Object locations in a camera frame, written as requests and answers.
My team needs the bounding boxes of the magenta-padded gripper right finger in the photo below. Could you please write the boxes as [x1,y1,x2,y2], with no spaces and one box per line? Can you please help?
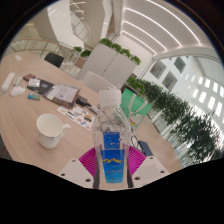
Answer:
[127,145,170,189]

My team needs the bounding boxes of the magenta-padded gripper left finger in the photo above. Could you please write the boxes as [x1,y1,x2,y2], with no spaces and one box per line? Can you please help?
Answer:
[58,147,99,190]

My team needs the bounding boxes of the clear blue-labelled water bottle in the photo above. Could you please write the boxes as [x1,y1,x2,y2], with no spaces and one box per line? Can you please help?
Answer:
[90,89,132,189]

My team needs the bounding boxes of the colourful printed leaflet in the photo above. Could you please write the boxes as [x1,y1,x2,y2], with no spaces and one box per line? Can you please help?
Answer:
[57,105,97,131]

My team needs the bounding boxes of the white patterned mug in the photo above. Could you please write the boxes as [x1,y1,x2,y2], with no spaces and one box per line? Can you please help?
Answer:
[35,113,72,150]

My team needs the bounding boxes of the green tote bag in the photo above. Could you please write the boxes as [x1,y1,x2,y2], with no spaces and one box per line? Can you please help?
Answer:
[119,87,153,128]

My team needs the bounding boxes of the row of tall green plants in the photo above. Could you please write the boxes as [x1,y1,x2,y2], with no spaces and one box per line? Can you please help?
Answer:
[126,75,224,168]

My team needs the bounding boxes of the small black box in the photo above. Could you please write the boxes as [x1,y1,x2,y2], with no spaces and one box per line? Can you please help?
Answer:
[75,95,93,108]

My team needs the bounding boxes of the open paper booklet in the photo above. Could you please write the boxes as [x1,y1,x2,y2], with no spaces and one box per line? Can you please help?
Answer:
[46,83,82,109]

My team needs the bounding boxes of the white chair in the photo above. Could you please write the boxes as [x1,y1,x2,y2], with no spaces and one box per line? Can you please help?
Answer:
[82,70,118,94]

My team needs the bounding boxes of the small teal stick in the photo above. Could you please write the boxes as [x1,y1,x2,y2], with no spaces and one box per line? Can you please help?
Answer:
[27,93,42,102]

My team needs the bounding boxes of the black flat tablet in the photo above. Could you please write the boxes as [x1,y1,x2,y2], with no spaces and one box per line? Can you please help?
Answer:
[27,79,56,96]

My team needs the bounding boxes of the small white box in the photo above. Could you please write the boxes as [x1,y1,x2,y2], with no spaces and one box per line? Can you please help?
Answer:
[28,78,41,88]

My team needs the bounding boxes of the white computer mouse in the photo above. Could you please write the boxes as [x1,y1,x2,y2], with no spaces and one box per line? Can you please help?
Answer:
[9,85,26,98]

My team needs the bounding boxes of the white cabinet topped with plants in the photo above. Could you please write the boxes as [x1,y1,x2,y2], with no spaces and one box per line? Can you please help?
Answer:
[77,37,142,88]

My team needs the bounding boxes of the small dark red case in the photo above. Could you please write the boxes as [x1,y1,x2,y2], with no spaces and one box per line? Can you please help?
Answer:
[23,73,37,82]

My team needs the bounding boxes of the small white adapter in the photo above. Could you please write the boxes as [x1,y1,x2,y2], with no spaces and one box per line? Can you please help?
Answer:
[13,76,24,87]

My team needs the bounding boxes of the black office chair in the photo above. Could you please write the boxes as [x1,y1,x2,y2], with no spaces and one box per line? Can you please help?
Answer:
[43,52,65,69]

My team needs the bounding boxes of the small potted green plants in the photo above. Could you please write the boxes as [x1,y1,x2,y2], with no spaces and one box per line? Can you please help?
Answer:
[71,45,93,69]

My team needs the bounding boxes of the white power strip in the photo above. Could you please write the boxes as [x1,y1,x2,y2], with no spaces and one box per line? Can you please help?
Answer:
[1,72,16,94]

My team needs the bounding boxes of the glass balustrade with handrail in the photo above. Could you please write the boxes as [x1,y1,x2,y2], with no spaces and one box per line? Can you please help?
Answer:
[9,36,68,59]

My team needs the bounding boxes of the ceiling light strips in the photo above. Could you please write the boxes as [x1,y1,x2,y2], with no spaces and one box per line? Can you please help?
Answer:
[121,0,201,56]

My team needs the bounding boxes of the tangle of black cables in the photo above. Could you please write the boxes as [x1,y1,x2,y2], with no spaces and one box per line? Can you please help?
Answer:
[129,131,143,149]

